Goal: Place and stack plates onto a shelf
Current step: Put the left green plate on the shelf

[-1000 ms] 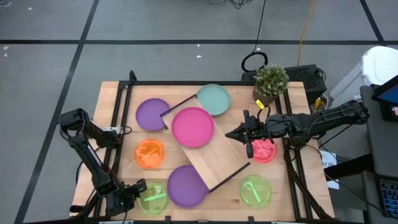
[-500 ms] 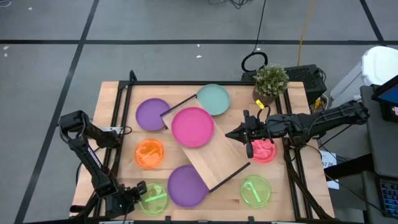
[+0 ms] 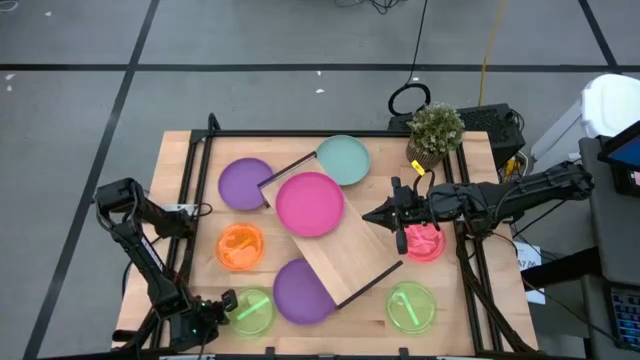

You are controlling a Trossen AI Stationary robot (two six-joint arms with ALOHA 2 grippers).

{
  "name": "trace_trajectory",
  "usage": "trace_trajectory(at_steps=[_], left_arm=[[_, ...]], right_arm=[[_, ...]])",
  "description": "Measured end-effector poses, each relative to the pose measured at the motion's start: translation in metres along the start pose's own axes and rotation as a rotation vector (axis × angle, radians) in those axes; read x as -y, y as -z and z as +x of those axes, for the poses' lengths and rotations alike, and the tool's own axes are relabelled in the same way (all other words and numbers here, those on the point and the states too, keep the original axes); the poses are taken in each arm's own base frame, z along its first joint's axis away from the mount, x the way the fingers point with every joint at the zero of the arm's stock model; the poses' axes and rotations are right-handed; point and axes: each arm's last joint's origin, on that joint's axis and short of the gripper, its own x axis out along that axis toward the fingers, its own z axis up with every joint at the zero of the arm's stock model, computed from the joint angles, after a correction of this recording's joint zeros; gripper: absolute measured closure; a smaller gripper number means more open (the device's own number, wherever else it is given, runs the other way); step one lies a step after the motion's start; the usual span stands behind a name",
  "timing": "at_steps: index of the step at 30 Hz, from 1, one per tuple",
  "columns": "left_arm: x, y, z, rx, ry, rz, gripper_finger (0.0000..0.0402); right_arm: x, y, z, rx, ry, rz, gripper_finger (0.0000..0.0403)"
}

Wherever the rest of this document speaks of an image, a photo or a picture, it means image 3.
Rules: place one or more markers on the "yellow plug connector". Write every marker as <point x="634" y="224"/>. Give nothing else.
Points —
<point x="510" y="169"/>

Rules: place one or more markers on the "large purple plate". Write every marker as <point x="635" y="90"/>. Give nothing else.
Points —
<point x="300" y="295"/>

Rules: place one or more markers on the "black desk support bar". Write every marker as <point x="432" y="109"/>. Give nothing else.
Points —
<point x="560" y="267"/>

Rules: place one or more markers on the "black monitor with blue screen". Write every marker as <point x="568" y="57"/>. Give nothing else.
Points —
<point x="627" y="155"/>

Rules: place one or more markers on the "green translucent plate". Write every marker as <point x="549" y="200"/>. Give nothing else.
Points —
<point x="420" y="320"/>
<point x="255" y="320"/>

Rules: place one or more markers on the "yellow tag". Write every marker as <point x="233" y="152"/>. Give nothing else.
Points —
<point x="418" y="167"/>

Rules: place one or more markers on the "orange translucent plate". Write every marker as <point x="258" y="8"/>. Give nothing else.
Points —
<point x="240" y="247"/>

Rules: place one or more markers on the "keypad with blue keys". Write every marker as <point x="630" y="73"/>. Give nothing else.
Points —
<point x="627" y="315"/>

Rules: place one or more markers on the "black computer box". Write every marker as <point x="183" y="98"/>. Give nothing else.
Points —
<point x="490" y="125"/>

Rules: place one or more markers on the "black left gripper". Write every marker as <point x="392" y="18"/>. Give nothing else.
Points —
<point x="230" y="300"/>

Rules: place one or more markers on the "red translucent plate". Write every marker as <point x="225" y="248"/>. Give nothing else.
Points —
<point x="427" y="247"/>

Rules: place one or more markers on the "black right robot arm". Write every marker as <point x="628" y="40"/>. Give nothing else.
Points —
<point x="500" y="200"/>

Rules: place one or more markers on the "magenta plate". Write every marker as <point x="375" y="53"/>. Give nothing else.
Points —
<point x="310" y="205"/>

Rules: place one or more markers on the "small purple plate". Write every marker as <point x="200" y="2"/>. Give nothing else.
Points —
<point x="242" y="182"/>

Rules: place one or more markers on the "white bin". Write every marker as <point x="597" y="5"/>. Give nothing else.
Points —
<point x="610" y="105"/>

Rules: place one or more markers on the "wooden shelf with black legs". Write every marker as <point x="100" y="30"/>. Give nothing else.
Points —
<point x="350" y="255"/>

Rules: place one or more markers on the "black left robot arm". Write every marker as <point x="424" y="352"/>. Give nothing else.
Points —
<point x="150" y="260"/>

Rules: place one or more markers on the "potted plant in ribbed pot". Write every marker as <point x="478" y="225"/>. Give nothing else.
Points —
<point x="435" y="132"/>

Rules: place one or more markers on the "grey desk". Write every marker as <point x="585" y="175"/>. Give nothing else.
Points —
<point x="615" y="240"/>

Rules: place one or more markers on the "teal plate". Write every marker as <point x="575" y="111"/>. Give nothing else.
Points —
<point x="345" y="159"/>

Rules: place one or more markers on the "black metal table frame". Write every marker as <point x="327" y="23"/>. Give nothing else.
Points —
<point x="325" y="133"/>

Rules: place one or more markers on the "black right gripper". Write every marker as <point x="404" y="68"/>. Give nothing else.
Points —
<point x="412" y="207"/>

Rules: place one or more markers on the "white paper sheet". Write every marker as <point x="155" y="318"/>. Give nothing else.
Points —
<point x="530" y="255"/>

